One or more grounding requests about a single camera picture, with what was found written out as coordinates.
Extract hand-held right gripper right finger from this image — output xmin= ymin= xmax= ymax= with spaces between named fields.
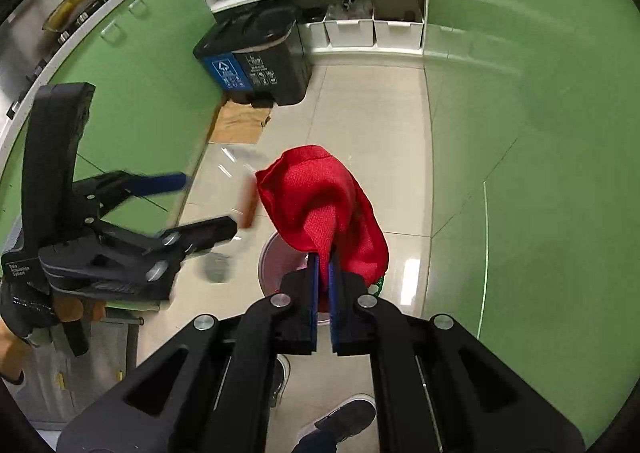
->
xmin=329 ymin=248 xmax=586 ymax=453

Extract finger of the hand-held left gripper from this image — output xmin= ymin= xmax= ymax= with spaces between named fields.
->
xmin=74 ymin=172 xmax=187 ymax=215
xmin=95 ymin=216 xmax=239 ymax=260

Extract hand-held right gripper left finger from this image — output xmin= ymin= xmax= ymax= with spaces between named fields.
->
xmin=57 ymin=253 xmax=321 ymax=453

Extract brown stick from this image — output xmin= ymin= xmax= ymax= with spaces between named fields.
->
xmin=241 ymin=173 xmax=259 ymax=230

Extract pink plastic waste bin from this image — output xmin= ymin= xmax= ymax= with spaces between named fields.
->
xmin=259 ymin=232 xmax=386 ymax=316

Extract clear plastic wrapper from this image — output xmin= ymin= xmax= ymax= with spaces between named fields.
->
xmin=217 ymin=145 xmax=262 ymax=181

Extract red cloth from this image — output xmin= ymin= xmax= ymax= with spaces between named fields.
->
xmin=255 ymin=145 xmax=390 ymax=311

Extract person's left forearm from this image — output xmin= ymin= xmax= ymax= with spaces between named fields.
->
xmin=0 ymin=322 xmax=26 ymax=386

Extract person's left hand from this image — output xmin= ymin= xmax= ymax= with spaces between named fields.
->
xmin=0 ymin=282 xmax=107 ymax=348

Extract person's left shoe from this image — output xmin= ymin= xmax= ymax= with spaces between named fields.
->
xmin=271 ymin=353 xmax=292 ymax=409

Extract person's shoe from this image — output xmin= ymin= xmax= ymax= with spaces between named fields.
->
xmin=271 ymin=353 xmax=292 ymax=409
xmin=297 ymin=393 xmax=377 ymax=445

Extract flat brown cardboard sheet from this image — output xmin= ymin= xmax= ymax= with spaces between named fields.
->
xmin=207 ymin=100 xmax=273 ymax=145

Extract green stove counter cabinet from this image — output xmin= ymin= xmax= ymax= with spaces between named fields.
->
xmin=0 ymin=0 xmax=228 ymax=264

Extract gas stove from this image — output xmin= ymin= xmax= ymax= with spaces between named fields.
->
xmin=0 ymin=0 xmax=112 ymax=120

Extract person's right shoe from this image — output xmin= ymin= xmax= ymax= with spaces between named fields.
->
xmin=297 ymin=393 xmax=377 ymax=445

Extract person's right leg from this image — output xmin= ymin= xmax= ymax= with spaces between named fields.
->
xmin=295 ymin=425 xmax=342 ymax=453

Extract black two-compartment recycling bin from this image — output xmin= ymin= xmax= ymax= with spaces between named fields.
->
xmin=193 ymin=3 xmax=313 ymax=106

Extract green sink counter cabinet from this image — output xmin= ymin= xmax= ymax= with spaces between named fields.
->
xmin=425 ymin=0 xmax=640 ymax=449

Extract metal kitchenware pile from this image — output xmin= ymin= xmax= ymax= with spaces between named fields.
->
xmin=325 ymin=0 xmax=376 ymax=21

